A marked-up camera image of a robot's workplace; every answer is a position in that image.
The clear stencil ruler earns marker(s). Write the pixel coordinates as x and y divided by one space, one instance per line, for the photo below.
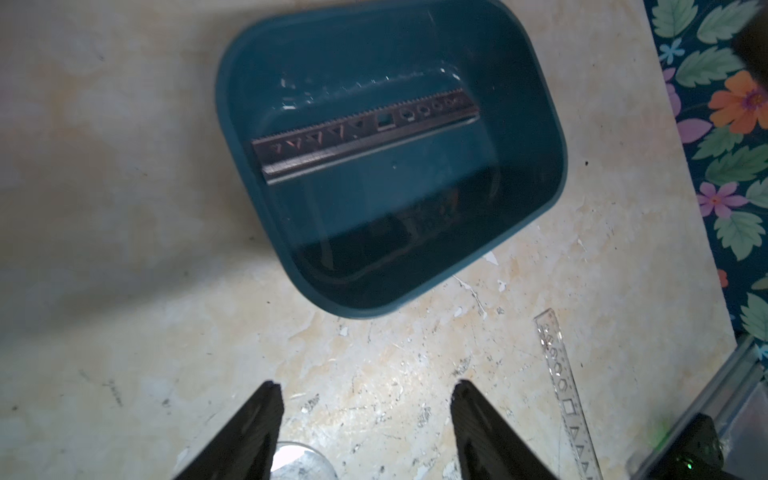
567 395

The pink stencil ruler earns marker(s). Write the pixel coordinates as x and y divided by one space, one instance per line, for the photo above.
343 129

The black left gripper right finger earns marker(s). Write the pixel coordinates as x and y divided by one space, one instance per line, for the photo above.
487 446

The clear protractor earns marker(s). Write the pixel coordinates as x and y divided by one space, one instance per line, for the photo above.
296 461

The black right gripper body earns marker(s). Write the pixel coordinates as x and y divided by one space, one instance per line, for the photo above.
692 450

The teal plastic storage box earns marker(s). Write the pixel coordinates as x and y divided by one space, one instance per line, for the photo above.
364 237

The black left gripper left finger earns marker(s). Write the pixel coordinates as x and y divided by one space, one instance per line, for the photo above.
244 448

